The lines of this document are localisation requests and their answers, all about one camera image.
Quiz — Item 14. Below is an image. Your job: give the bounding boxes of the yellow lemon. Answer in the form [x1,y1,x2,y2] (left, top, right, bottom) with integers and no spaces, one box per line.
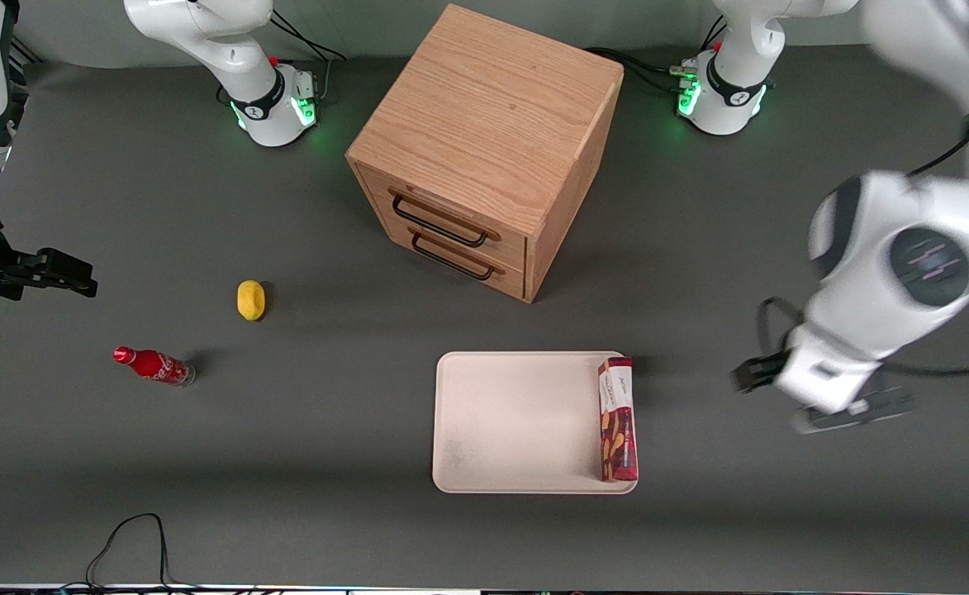
[236,279,268,322]

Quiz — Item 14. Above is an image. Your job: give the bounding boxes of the wooden drawer front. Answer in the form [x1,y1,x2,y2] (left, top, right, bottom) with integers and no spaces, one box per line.
[383,217,528,301]
[355,164,529,267]

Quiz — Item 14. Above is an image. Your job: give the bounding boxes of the black metal drawer handle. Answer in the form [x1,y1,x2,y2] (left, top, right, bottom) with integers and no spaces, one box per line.
[390,188,502,249]
[407,226,506,282]

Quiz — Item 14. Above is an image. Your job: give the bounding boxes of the cream rectangular tray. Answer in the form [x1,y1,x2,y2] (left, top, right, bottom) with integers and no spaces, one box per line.
[432,351,640,496]

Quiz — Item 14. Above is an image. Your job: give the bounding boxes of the black looped table cable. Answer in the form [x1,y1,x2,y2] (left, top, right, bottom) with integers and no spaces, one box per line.
[83,512,200,593]

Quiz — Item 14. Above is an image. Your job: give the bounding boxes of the red cookie box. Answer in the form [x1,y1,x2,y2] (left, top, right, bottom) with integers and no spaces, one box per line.
[596,356,641,484]

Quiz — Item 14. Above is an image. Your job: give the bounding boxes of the black right base cables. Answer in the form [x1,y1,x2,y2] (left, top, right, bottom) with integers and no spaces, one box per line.
[269,8,349,107]

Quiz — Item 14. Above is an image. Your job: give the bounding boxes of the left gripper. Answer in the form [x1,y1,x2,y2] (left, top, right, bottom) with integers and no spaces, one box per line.
[730,324,883,415]

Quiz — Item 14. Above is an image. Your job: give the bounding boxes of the black base cables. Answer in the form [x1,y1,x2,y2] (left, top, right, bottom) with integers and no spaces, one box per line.
[587,18,729,96]
[269,8,349,107]

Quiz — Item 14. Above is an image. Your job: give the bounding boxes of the wooden drawer cabinet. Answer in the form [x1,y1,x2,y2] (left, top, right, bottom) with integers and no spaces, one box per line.
[345,3,626,305]

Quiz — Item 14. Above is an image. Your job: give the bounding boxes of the black left base cables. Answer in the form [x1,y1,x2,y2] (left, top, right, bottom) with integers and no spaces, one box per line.
[587,18,729,96]

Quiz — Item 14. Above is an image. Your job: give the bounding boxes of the red cola bottle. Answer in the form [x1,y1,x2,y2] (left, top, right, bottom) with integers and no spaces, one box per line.
[112,345,197,388]

